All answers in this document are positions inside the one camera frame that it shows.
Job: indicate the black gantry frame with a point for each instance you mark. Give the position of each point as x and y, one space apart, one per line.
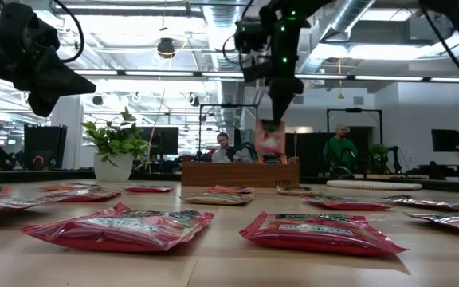
229 105
353 110

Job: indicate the round wooden coaster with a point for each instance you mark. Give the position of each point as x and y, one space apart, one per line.
373 185

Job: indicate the red tea packet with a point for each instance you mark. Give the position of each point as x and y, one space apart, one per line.
317 235
82 195
345 204
122 233
148 189

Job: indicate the black computer monitor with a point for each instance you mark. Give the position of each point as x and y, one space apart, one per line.
165 139

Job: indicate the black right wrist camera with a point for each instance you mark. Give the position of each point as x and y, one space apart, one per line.
251 38

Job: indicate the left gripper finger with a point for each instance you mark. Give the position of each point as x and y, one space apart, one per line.
50 77
46 101

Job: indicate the large black monitor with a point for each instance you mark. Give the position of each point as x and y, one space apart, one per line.
44 139

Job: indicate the black ceiling spotlight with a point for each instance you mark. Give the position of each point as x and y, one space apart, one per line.
165 48

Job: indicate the small black monitor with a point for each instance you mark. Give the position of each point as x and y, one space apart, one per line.
446 140

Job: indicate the wooden compartment box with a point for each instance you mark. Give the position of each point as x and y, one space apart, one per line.
237 175

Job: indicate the green plant in white pot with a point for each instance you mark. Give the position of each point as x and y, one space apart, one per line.
114 167

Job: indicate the long ceiling light strip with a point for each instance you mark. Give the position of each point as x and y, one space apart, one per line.
158 73

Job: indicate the small green plant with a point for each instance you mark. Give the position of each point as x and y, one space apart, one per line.
379 150

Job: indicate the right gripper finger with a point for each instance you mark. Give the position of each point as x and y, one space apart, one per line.
285 93

